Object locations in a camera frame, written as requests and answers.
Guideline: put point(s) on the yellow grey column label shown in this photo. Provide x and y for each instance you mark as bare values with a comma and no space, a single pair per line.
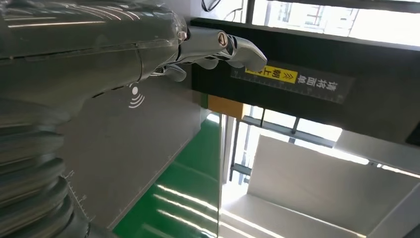
311,83

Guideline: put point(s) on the black scanner column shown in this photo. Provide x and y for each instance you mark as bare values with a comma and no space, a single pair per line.
377,108

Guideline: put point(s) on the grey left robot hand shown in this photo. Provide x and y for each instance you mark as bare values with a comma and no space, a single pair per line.
82,49

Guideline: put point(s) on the brown cardboard box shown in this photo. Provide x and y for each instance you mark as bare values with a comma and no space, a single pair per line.
226,106

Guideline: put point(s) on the green conveyor belt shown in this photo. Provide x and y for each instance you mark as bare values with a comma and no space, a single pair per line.
190,184

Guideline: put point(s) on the black window frame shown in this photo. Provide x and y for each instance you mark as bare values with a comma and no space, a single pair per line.
282,129

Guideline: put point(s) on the dark grey scanner base plate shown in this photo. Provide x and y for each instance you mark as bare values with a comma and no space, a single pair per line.
131,148

